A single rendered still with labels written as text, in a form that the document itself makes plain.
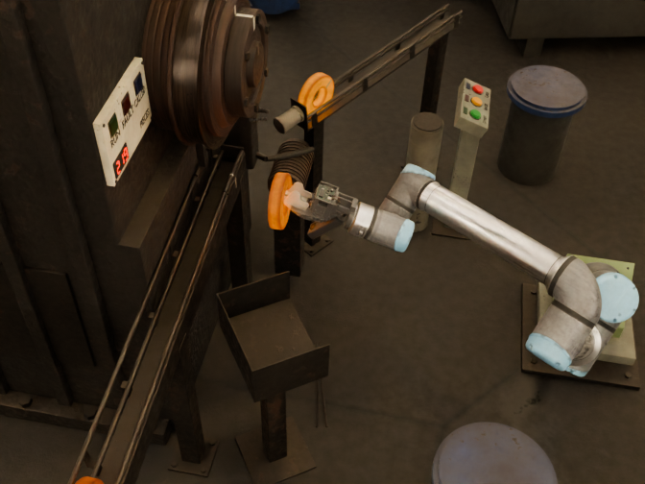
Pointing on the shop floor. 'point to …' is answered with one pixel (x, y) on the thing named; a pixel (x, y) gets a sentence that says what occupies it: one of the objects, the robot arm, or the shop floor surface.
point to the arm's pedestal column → (609, 375)
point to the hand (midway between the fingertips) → (280, 196)
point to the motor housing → (288, 248)
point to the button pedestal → (465, 160)
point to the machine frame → (83, 216)
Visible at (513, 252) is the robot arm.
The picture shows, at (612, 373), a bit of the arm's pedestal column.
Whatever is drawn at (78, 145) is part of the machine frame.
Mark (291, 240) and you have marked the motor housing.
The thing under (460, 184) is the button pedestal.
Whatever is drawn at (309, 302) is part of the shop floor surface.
